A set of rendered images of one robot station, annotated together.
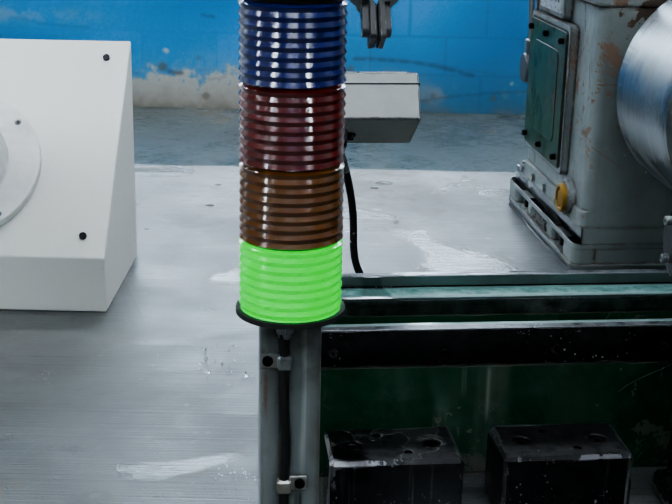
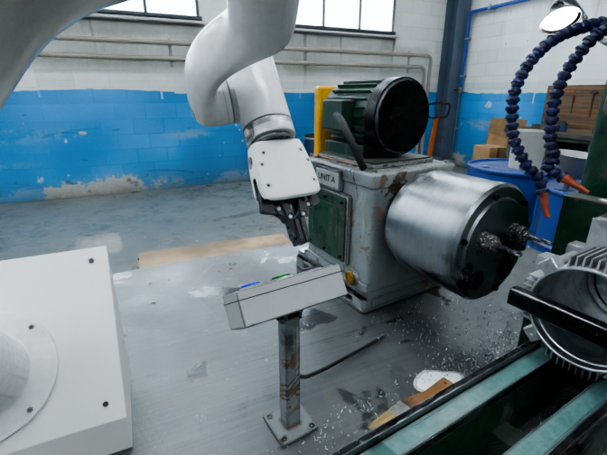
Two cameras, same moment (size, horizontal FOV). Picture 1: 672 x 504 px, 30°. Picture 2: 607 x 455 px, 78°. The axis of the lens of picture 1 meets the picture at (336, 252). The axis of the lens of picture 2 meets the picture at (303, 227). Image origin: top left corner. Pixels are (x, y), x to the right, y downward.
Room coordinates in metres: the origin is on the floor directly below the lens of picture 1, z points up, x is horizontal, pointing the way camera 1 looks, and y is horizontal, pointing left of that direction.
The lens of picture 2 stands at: (0.78, 0.20, 1.33)
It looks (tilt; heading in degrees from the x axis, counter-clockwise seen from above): 20 degrees down; 335
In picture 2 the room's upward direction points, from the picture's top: straight up
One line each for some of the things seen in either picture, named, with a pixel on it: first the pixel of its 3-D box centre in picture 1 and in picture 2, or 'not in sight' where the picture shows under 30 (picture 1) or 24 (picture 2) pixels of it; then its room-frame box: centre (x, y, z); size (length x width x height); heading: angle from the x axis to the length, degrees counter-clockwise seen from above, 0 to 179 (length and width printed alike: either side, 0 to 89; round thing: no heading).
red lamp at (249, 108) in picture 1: (292, 121); not in sight; (0.69, 0.03, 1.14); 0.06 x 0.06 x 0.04
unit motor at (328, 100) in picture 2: not in sight; (352, 159); (1.68, -0.38, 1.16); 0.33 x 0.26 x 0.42; 6
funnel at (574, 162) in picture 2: not in sight; (573, 176); (1.90, -1.83, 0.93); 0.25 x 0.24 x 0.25; 90
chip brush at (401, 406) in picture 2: not in sight; (415, 406); (1.17, -0.21, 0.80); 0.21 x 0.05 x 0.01; 103
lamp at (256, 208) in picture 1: (291, 199); not in sight; (0.69, 0.03, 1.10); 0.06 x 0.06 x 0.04
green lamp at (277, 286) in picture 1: (290, 273); not in sight; (0.69, 0.03, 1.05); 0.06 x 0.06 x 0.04
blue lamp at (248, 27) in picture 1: (292, 40); not in sight; (0.69, 0.03, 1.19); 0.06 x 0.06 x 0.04
